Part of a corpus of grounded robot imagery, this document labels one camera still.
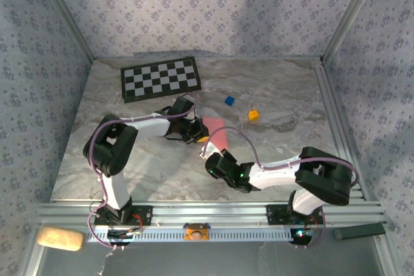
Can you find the pink paper sheet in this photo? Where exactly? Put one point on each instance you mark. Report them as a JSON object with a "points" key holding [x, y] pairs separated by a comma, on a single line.
{"points": [[213, 123]]}

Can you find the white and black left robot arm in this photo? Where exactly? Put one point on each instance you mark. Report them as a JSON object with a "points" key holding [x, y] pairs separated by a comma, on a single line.
{"points": [[106, 156]]}

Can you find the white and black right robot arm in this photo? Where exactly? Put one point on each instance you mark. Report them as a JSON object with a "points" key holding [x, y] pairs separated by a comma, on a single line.
{"points": [[323, 176]]}

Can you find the black and white checkerboard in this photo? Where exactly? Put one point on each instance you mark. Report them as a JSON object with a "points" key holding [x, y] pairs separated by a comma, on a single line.
{"points": [[158, 79]]}

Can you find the blue cube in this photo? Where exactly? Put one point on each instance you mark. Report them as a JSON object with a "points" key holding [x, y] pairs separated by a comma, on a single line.
{"points": [[229, 101]]}

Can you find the yellow cube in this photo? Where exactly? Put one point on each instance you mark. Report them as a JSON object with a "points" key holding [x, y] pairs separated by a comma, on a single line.
{"points": [[254, 116]]}

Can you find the orange toy figure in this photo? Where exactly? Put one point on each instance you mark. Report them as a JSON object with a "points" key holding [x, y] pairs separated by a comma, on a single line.
{"points": [[196, 234]]}

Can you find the small circuit board with LED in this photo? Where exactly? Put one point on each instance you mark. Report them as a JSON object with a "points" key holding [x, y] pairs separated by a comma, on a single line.
{"points": [[300, 234]]}

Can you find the black flat bar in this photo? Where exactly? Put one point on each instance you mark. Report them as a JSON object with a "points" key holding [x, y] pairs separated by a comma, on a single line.
{"points": [[359, 231]]}

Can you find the tan sponge block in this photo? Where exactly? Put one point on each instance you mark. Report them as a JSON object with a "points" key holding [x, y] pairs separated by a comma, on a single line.
{"points": [[59, 238]]}

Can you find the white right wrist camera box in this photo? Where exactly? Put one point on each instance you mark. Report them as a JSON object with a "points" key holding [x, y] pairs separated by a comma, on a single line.
{"points": [[210, 150]]}

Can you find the long aluminium base rail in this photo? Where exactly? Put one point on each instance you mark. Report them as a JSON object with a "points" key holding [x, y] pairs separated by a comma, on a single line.
{"points": [[210, 213]]}

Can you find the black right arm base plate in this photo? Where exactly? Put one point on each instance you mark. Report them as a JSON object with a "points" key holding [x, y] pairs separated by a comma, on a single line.
{"points": [[276, 214]]}

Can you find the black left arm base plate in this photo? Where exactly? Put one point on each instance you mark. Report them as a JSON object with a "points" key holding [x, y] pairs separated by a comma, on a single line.
{"points": [[142, 216]]}

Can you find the aluminium side rail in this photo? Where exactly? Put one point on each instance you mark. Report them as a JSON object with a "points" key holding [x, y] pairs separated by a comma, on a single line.
{"points": [[330, 101]]}

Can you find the aluminium frame post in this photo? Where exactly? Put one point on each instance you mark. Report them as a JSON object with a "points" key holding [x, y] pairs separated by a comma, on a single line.
{"points": [[349, 14]]}

